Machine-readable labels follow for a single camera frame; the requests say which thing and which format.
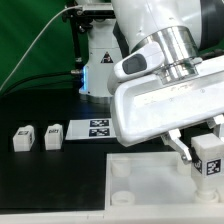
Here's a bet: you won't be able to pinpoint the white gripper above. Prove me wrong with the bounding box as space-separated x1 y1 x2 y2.
111 55 224 164

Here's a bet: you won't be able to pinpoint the white square tabletop tray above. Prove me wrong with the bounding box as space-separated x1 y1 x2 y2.
105 152 224 217

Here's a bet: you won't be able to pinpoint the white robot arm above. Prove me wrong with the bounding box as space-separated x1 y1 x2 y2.
107 0 224 163

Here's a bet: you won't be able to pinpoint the white sheet with tags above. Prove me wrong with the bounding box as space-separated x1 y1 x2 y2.
66 118 116 140

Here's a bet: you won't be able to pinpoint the green backdrop cloth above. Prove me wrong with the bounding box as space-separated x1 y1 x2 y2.
0 0 224 96

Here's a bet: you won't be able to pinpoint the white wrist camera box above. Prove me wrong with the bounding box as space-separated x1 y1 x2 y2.
107 42 165 94

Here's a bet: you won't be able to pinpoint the black camera on mount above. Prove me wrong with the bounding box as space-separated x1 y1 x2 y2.
62 1 115 33

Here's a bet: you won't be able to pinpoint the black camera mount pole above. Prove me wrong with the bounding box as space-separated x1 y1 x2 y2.
68 13 84 91

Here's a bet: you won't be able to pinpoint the grey camera cable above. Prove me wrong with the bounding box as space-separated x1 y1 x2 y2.
0 5 84 94

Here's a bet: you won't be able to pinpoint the black cables on table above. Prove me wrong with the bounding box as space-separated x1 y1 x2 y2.
0 71 84 98

